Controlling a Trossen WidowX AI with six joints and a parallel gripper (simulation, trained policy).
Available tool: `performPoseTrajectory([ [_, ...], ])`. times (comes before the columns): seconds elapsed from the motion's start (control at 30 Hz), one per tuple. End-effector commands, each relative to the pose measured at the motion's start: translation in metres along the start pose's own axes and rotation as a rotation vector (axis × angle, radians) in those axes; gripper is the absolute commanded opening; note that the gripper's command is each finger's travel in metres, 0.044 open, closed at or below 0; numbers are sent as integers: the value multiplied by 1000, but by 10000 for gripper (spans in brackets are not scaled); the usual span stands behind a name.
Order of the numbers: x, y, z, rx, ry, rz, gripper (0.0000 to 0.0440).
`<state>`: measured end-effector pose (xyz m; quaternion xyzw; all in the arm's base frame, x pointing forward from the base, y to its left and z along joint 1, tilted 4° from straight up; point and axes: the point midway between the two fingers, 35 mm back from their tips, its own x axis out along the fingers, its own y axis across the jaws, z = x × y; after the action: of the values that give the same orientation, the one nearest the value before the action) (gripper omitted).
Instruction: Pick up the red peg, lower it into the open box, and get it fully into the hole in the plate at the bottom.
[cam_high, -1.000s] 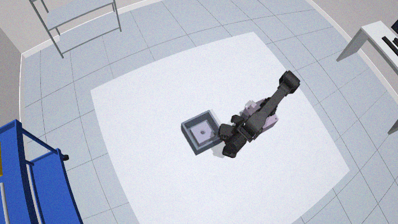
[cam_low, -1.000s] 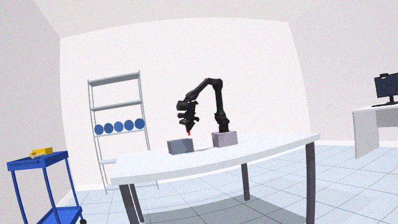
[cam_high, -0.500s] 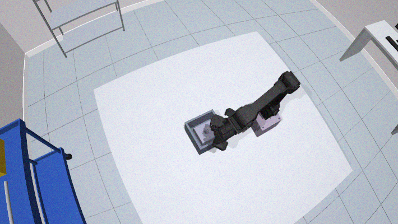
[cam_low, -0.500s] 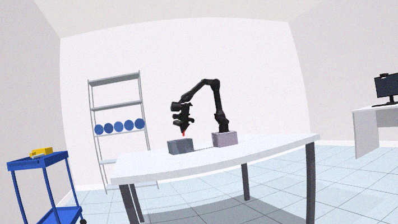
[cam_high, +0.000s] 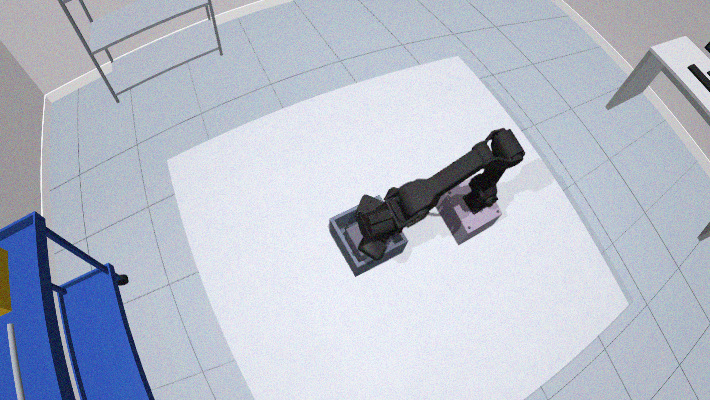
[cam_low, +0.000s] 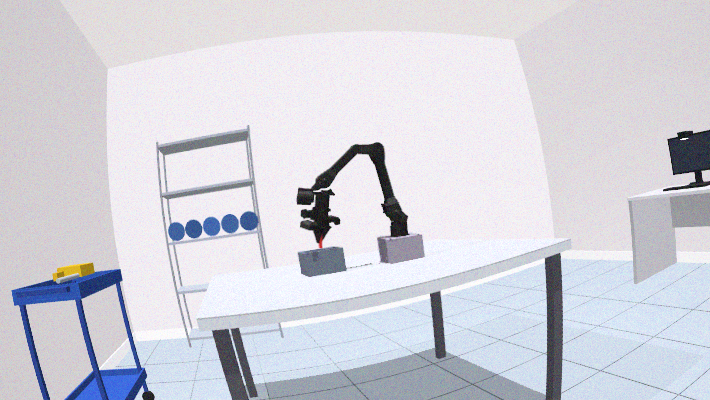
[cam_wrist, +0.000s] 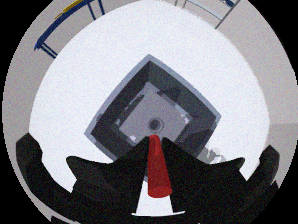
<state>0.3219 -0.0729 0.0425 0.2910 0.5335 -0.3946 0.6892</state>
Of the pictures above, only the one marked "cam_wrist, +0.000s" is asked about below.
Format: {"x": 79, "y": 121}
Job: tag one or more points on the red peg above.
{"x": 158, "y": 178}

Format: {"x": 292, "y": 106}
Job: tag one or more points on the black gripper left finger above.
{"x": 124, "y": 175}

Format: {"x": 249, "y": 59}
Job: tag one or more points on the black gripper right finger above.
{"x": 189, "y": 175}

